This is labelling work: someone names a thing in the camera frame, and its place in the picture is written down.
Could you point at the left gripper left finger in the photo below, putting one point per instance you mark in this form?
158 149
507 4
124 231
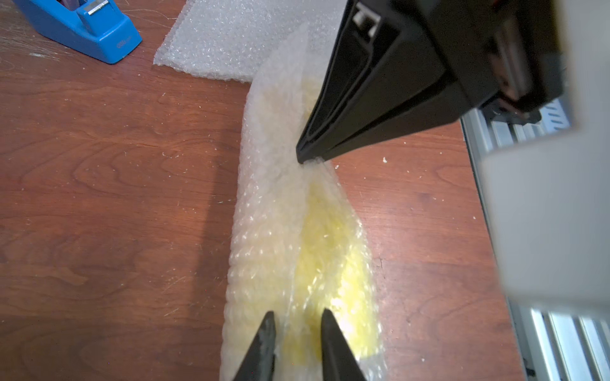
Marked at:
259 362

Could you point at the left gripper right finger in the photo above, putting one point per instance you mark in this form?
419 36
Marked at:
338 361

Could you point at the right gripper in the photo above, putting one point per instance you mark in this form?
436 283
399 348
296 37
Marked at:
401 67

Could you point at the yellow plastic wine glass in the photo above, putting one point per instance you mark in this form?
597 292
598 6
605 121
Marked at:
333 272

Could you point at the bubble wrap sheet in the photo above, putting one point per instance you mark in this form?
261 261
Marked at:
269 212
232 39

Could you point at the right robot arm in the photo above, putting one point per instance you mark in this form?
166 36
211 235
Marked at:
402 67

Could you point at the blue tape dispenser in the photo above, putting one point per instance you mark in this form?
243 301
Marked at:
98 29

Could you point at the aluminium mounting rail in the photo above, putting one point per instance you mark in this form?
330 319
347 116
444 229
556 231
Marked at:
544 189

